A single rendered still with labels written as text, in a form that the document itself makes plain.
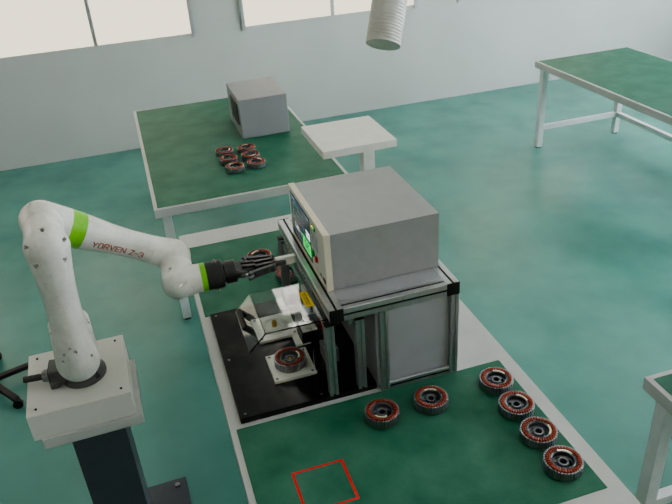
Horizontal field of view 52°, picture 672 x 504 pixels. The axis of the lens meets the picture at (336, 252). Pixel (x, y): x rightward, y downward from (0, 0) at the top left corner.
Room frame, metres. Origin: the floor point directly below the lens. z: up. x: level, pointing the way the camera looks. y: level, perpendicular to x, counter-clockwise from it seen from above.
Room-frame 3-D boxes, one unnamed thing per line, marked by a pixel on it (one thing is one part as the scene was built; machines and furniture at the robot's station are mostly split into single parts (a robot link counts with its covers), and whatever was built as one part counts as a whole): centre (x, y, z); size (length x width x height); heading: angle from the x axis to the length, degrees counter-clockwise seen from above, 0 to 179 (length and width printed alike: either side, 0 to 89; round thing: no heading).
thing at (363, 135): (3.09, -0.09, 0.98); 0.37 x 0.35 x 0.46; 16
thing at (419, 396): (1.73, -0.27, 0.77); 0.11 x 0.11 x 0.04
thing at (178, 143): (4.41, 0.67, 0.38); 1.85 x 1.10 x 0.75; 16
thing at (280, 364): (1.95, 0.19, 0.80); 0.11 x 0.11 x 0.04
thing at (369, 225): (2.14, -0.09, 1.22); 0.44 x 0.39 x 0.20; 16
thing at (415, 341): (1.86, -0.25, 0.91); 0.28 x 0.03 x 0.32; 106
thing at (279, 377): (1.95, 0.19, 0.78); 0.15 x 0.15 x 0.01; 16
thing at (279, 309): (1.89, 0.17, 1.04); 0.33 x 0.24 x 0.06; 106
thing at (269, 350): (2.07, 0.21, 0.76); 0.64 x 0.47 x 0.02; 16
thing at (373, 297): (2.15, -0.09, 1.09); 0.68 x 0.44 x 0.05; 16
